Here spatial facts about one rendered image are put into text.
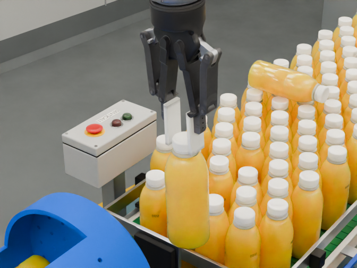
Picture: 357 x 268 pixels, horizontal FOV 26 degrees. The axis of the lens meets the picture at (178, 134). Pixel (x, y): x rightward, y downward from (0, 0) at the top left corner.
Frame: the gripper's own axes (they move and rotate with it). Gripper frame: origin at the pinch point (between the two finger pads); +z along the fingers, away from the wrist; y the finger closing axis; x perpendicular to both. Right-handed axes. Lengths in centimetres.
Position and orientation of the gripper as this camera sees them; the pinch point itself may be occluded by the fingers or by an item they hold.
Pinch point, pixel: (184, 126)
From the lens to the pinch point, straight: 113.7
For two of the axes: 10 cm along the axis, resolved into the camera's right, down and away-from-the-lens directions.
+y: 7.4, 3.1, -5.9
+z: 0.5, 8.6, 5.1
